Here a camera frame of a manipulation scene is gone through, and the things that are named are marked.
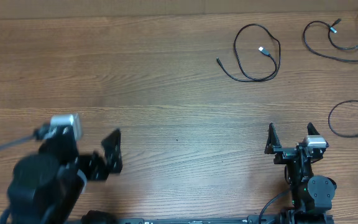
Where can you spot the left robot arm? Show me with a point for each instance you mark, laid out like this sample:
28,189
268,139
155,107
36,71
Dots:
46,185

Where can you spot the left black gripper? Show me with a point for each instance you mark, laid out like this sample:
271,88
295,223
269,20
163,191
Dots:
100,172

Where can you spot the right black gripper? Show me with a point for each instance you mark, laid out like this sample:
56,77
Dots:
283,153

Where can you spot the cardboard backdrop panel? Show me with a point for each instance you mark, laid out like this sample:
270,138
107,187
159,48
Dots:
42,9

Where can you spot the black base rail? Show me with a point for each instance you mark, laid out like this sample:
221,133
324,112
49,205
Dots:
94,216

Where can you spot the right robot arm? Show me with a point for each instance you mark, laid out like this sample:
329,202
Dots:
311,195

